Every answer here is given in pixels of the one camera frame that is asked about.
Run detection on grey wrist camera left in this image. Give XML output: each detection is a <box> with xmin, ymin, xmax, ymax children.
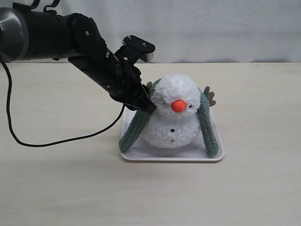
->
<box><xmin>114</xmin><ymin>35</ymin><xmax>155</xmax><ymax>65</ymax></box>

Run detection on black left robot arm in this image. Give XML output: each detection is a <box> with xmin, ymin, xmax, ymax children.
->
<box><xmin>0</xmin><ymin>4</ymin><xmax>156</xmax><ymax>113</ymax></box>

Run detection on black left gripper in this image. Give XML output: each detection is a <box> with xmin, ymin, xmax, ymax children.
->
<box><xmin>110</xmin><ymin>58</ymin><xmax>157</xmax><ymax>114</ymax></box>

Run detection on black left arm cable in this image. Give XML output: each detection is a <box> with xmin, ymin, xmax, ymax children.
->
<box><xmin>0</xmin><ymin>56</ymin><xmax>127</xmax><ymax>147</ymax></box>

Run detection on white rectangular tray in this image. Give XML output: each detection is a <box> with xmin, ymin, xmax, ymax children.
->
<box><xmin>120</xmin><ymin>110</ymin><xmax>225</xmax><ymax>163</ymax></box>

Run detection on white plush snowman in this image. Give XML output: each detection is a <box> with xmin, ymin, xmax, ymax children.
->
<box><xmin>138</xmin><ymin>73</ymin><xmax>216</xmax><ymax>149</ymax></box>

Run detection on white curtain backdrop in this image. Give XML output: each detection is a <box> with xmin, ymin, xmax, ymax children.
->
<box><xmin>56</xmin><ymin>0</ymin><xmax>301</xmax><ymax>63</ymax></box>

